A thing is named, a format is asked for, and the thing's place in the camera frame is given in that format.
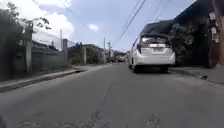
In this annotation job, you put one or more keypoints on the green gated building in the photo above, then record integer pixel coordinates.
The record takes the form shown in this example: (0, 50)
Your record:
(87, 53)

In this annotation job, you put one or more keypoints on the grey corrugated fence wall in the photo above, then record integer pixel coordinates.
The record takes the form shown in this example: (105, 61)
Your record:
(43, 56)

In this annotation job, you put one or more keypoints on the utility pole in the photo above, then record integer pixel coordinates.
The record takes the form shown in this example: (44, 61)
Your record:
(104, 50)

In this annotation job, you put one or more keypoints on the grey concrete road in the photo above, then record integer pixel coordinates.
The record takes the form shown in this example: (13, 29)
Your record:
(113, 96)

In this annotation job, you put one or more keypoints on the dark building with awning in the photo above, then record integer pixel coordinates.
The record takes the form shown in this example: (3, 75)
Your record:
(196, 33)

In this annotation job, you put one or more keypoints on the concrete sidewalk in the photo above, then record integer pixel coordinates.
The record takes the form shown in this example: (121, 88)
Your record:
(203, 72)

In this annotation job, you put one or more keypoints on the white car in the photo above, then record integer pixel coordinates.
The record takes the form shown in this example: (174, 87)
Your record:
(152, 53)

